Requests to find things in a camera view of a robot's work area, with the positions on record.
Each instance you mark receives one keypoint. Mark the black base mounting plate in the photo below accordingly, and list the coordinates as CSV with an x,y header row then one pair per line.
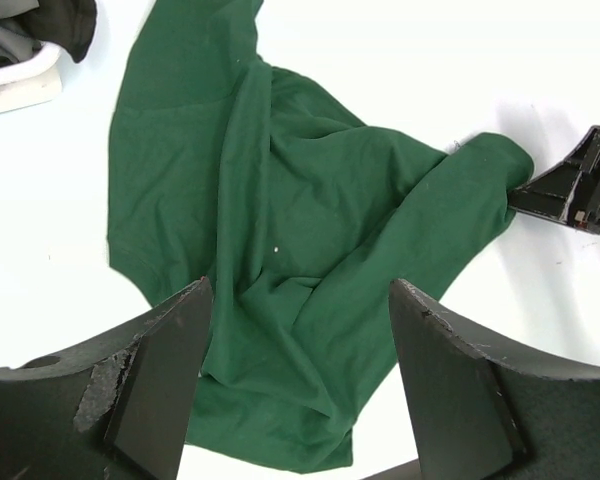
x,y
395,470

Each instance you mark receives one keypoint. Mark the white plastic laundry basket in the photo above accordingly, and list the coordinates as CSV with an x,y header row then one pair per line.
x,y
32,82

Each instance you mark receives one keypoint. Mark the black t shirt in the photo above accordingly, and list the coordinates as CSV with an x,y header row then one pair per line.
x,y
69,24

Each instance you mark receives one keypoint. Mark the green t shirt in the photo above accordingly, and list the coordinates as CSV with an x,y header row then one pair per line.
x,y
222,166

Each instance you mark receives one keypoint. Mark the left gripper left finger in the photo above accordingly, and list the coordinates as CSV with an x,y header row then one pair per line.
x,y
115,406

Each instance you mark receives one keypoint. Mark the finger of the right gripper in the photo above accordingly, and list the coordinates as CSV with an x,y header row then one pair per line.
x,y
549,195

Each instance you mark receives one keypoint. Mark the grey t shirt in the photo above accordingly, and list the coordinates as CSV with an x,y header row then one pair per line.
x,y
15,46

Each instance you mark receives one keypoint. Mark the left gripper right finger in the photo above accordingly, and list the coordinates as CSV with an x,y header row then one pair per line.
x,y
484,406

